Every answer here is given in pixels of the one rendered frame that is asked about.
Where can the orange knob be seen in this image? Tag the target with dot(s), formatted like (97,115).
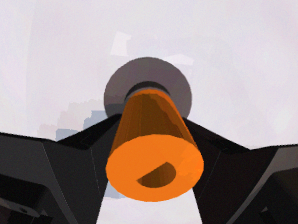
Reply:
(153,157)

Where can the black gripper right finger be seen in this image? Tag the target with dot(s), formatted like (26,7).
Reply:
(233,174)

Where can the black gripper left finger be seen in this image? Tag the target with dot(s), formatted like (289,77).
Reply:
(74,169)

